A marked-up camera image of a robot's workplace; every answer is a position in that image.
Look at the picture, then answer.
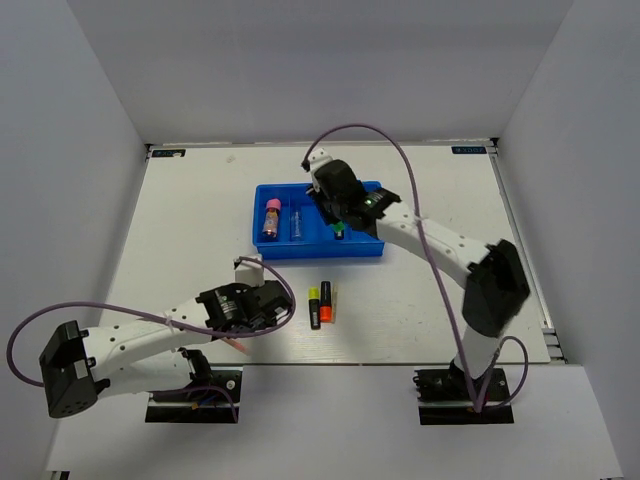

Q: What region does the clear spray bottle blue cap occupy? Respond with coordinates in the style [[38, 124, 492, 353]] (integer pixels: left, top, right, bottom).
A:
[[290, 204, 304, 241]]

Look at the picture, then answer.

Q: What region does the blue compartment tray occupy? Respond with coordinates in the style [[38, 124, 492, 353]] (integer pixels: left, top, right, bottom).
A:
[[252, 183, 385, 260]]

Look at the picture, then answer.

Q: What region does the slim pink highlighter pen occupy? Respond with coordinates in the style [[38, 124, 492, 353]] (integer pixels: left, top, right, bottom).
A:
[[223, 338, 250, 356]]

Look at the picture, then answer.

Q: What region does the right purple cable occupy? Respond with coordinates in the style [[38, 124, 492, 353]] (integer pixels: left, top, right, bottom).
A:
[[302, 123, 530, 414]]

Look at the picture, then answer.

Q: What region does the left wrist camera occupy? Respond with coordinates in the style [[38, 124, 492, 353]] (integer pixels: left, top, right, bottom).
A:
[[234, 254, 265, 287]]

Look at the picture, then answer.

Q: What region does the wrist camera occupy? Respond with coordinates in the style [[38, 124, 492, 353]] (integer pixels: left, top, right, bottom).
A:
[[301, 148, 333, 173], [234, 254, 265, 287]]

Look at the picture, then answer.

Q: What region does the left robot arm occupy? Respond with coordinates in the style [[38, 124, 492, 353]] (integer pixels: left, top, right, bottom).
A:
[[39, 280, 295, 419]]

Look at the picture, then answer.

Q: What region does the right corner label sticker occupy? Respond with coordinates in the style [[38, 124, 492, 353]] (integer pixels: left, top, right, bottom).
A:
[[451, 145, 487, 155]]

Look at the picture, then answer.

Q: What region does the orange highlighter black body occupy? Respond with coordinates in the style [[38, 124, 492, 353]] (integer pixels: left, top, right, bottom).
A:
[[319, 281, 333, 323]]

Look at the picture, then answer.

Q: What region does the purple cable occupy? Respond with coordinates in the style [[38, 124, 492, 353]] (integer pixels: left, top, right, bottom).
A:
[[302, 123, 530, 414], [5, 255, 297, 424]]

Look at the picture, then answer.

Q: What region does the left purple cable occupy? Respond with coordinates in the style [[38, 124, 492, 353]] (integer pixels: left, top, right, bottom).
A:
[[5, 255, 297, 424]]

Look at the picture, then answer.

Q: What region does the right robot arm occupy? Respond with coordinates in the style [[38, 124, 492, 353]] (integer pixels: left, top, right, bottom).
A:
[[302, 153, 530, 399]]

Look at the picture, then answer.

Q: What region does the green highlighter black body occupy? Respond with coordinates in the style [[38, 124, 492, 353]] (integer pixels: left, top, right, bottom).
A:
[[331, 222, 345, 240]]

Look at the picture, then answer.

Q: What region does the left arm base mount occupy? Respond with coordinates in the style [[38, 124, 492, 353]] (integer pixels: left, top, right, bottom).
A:
[[145, 366, 243, 424]]

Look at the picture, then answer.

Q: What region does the corner label sticker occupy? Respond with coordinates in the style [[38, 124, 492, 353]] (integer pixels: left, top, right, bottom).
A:
[[151, 149, 186, 158], [451, 145, 487, 155]]

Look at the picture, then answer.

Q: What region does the yellow highlighter black body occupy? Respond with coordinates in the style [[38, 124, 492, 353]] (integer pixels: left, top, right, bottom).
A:
[[308, 287, 321, 330]]

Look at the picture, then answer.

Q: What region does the left corner label sticker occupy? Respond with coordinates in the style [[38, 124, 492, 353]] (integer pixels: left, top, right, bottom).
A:
[[151, 149, 186, 158]]

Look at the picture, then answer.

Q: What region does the pink-capped marker tube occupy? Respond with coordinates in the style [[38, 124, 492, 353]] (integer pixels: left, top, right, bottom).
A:
[[262, 198, 282, 240]]

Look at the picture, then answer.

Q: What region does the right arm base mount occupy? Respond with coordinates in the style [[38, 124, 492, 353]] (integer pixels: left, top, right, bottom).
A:
[[412, 368, 514, 426]]

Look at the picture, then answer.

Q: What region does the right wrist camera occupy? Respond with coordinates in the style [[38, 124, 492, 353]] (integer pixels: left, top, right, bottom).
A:
[[301, 148, 333, 173]]

